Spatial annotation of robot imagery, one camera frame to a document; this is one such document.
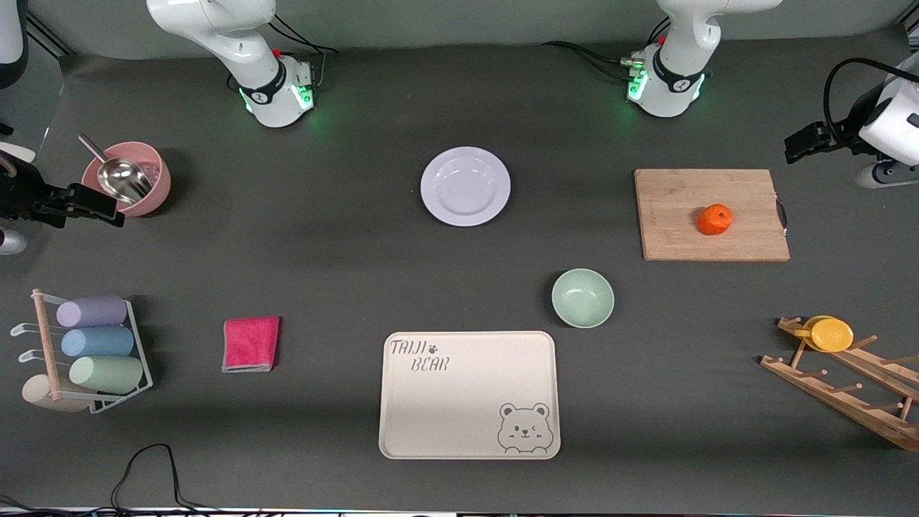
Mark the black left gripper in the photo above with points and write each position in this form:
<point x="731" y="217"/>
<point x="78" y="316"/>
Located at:
<point x="848" y="131"/>

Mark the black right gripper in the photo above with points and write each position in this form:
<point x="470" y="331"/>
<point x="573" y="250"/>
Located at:
<point x="21" y="192"/>

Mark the orange fruit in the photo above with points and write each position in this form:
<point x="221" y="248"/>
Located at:
<point x="715" y="220"/>

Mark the white round plate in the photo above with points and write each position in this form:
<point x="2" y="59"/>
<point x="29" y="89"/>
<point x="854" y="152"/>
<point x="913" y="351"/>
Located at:
<point x="465" y="187"/>

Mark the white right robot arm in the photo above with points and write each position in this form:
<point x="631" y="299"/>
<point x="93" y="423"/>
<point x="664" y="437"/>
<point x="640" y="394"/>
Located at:
<point x="267" y="100"/>

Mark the metal scoop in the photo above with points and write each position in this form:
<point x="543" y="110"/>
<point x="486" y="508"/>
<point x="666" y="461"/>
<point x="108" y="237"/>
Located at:
<point x="123" y="179"/>

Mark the pink bowl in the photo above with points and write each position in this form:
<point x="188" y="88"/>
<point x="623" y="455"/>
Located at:
<point x="162" y="185"/>

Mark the purple cup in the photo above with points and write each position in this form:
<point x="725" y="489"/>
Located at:
<point x="92" y="311"/>

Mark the cream rounded object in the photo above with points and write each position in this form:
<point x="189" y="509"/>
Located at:
<point x="18" y="152"/>

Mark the blue cup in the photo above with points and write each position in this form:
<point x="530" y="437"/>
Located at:
<point x="97" y="342"/>

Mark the wooden cutting board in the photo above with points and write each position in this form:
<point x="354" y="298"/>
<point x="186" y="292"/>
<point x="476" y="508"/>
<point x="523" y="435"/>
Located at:
<point x="671" y="215"/>

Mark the green cup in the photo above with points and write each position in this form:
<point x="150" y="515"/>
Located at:
<point x="106" y="374"/>

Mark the beige cup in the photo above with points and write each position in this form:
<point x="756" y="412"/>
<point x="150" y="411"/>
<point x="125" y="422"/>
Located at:
<point x="36" y="393"/>

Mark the yellow cup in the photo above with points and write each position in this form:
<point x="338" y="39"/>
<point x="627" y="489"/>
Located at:
<point x="831" y="335"/>

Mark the pink folded cloth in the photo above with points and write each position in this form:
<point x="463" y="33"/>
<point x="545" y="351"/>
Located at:
<point x="250" y="345"/>

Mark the wooden peg drying rack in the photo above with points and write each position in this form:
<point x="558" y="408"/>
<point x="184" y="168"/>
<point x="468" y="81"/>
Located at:
<point x="833" y="398"/>

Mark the pale green bowl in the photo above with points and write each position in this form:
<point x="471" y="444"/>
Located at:
<point x="582" y="299"/>

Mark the cream tray with bear print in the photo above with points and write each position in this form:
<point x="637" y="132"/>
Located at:
<point x="459" y="402"/>

